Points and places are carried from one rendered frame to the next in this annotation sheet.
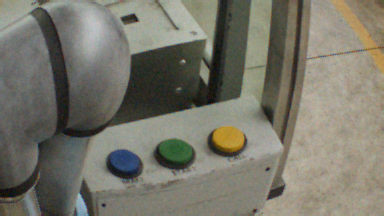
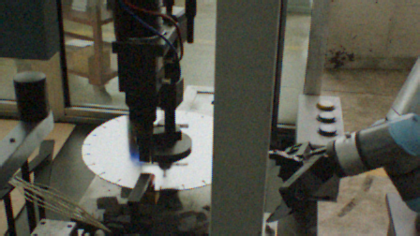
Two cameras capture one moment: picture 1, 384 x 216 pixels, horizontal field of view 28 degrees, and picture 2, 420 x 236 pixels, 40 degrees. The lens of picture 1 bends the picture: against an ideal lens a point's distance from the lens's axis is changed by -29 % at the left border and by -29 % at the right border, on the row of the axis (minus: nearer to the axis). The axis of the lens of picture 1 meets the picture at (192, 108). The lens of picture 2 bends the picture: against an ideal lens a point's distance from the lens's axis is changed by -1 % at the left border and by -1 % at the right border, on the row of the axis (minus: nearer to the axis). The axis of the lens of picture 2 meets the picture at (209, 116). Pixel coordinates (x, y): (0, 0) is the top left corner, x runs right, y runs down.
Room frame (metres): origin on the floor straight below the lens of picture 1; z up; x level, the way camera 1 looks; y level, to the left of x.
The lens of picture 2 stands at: (0.36, 1.22, 1.53)
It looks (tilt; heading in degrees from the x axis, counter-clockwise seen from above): 26 degrees down; 306
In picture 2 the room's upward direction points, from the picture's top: 2 degrees clockwise
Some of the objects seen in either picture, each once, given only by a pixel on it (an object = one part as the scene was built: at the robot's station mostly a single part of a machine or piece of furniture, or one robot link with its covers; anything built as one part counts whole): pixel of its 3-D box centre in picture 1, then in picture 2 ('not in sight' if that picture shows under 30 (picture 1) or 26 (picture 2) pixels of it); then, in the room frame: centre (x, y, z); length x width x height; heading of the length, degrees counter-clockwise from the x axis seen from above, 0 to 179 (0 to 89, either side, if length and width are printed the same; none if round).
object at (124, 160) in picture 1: (124, 164); (327, 131); (0.85, 0.07, 0.90); 0.04 x 0.04 x 0.02
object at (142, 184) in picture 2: not in sight; (141, 200); (0.95, 0.61, 0.95); 0.10 x 0.03 x 0.07; 118
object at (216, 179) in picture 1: (166, 184); (317, 144); (0.90, 0.02, 0.82); 0.28 x 0.11 x 0.15; 118
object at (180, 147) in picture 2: not in sight; (164, 140); (1.04, 0.44, 0.96); 0.11 x 0.11 x 0.03
